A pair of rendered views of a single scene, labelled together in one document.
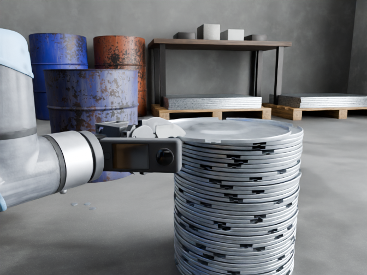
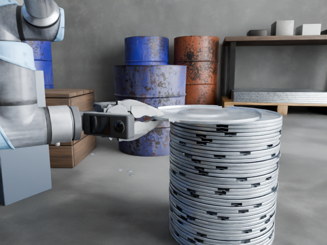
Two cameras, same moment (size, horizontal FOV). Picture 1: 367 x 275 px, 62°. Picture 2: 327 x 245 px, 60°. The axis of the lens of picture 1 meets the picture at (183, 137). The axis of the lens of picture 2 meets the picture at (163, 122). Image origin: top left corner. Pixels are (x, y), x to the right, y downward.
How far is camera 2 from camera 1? 0.25 m
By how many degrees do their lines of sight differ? 21
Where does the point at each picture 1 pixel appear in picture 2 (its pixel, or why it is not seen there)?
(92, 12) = (176, 16)
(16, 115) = (18, 92)
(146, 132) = (120, 110)
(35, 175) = (29, 130)
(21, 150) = (21, 113)
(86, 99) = (139, 88)
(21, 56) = (23, 57)
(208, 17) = (284, 13)
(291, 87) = not seen: outside the picture
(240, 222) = (206, 192)
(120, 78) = (168, 72)
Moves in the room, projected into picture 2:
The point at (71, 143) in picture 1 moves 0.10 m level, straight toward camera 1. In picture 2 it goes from (58, 113) to (34, 121)
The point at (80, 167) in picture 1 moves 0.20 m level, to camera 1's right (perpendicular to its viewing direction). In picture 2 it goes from (62, 128) to (159, 136)
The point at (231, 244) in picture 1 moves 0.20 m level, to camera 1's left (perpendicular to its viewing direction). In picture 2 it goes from (199, 210) to (125, 197)
